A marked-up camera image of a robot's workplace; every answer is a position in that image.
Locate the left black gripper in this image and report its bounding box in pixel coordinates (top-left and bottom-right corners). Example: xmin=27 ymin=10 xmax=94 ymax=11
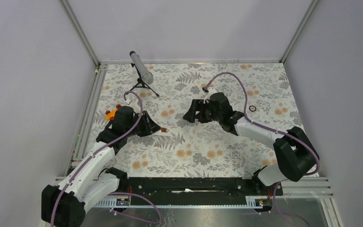
xmin=125 ymin=111 xmax=161 ymax=137

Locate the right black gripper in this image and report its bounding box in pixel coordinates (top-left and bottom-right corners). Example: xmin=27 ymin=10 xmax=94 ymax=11
xmin=182 ymin=99 xmax=222 ymax=124

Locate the white AC remote control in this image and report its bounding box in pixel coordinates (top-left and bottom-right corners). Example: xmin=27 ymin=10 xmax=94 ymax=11
xmin=154 ymin=127 xmax=169 ymax=136

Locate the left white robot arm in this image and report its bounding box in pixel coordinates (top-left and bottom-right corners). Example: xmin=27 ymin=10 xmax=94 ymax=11
xmin=41 ymin=105 xmax=161 ymax=227

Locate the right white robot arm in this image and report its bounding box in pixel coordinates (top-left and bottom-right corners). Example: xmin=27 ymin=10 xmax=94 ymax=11
xmin=183 ymin=92 xmax=319 ymax=195

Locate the floral patterned table mat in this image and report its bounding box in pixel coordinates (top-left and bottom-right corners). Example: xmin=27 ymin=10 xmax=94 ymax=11
xmin=80 ymin=63 xmax=320 ymax=179

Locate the orange toy car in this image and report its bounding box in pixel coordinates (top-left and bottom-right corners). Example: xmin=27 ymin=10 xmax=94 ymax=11
xmin=105 ymin=104 xmax=121 ymax=121

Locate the grey microphone on tripod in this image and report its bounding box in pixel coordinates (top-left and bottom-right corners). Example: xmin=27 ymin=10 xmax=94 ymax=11
xmin=129 ymin=51 xmax=160 ymax=97

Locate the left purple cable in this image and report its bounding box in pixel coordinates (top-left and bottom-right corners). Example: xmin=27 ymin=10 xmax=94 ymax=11
xmin=50 ymin=91 xmax=144 ymax=227

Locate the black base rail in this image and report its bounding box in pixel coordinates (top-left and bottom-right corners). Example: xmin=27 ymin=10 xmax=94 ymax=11
xmin=117 ymin=177 xmax=269 ymax=206

